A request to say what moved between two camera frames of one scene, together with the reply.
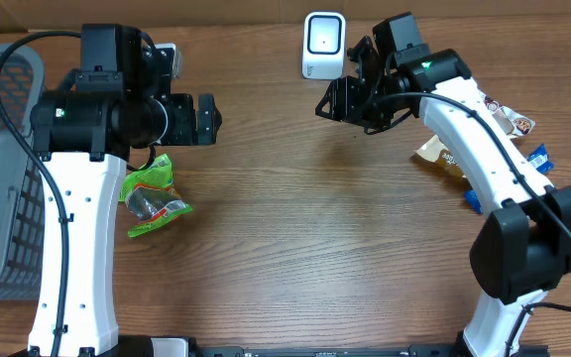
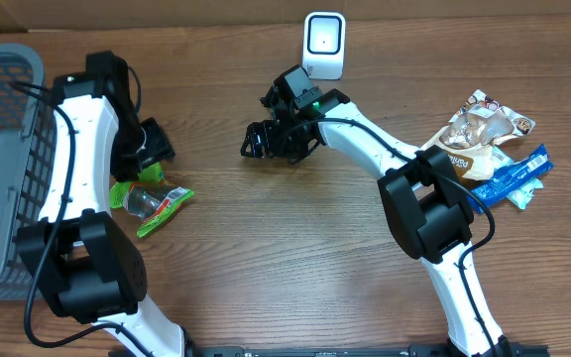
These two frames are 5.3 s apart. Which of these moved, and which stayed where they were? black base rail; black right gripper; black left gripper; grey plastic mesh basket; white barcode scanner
Moved: black right gripper; black left gripper
Stayed: grey plastic mesh basket; black base rail; white barcode scanner
